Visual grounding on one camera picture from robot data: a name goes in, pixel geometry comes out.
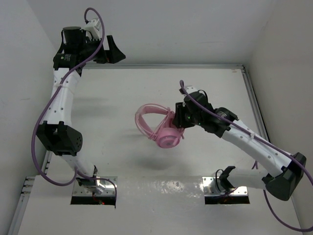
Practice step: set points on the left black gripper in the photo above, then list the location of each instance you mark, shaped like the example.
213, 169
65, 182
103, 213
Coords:
112, 56

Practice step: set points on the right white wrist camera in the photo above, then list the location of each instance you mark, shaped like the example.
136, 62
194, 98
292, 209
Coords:
190, 89

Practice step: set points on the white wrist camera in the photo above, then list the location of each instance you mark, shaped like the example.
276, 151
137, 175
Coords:
190, 89
93, 25

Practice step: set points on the aluminium table frame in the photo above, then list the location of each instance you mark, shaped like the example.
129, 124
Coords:
159, 191

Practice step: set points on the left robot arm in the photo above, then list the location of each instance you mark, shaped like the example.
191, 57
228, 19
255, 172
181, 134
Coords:
54, 128

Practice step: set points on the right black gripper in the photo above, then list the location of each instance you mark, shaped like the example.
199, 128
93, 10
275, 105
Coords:
179, 119

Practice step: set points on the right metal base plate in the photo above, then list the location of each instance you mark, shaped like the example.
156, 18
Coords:
212, 188

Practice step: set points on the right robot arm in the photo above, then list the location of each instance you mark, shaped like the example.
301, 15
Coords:
282, 171

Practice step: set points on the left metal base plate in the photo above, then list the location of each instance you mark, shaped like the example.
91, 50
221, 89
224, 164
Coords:
101, 188

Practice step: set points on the metal base plate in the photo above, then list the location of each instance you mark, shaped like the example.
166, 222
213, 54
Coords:
212, 188
101, 188

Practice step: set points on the pink headphones with cable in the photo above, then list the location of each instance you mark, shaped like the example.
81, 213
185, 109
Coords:
165, 135

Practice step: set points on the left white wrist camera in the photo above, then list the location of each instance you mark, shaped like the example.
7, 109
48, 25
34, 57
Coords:
93, 25

